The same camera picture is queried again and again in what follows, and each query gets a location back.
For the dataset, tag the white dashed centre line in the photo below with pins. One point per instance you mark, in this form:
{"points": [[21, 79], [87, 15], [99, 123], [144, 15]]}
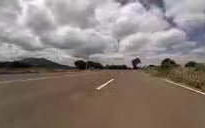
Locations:
{"points": [[104, 84]]}

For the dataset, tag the row of dark trees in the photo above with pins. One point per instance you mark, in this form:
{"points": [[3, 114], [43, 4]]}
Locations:
{"points": [[80, 64]]}

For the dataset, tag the tall dark tree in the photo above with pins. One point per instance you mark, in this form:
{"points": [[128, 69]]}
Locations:
{"points": [[135, 62]]}

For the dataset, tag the reddish brown asphalt road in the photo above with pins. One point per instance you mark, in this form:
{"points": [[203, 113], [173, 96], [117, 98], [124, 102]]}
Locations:
{"points": [[123, 106]]}

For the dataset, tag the dark distant hills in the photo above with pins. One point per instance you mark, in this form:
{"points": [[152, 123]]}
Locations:
{"points": [[36, 62]]}

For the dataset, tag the dark bush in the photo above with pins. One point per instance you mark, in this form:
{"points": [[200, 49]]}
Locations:
{"points": [[168, 63], [190, 64]]}

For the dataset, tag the white left edge line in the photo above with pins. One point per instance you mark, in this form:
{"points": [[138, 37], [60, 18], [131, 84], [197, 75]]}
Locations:
{"points": [[33, 79]]}

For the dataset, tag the white edge line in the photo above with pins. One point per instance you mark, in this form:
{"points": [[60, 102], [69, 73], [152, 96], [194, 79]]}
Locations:
{"points": [[33, 79], [190, 88]]}

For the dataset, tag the dry grass verge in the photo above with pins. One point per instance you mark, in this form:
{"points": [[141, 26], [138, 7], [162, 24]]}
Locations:
{"points": [[190, 76], [23, 70]]}

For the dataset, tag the white right edge line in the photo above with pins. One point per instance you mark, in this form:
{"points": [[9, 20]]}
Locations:
{"points": [[190, 88]]}

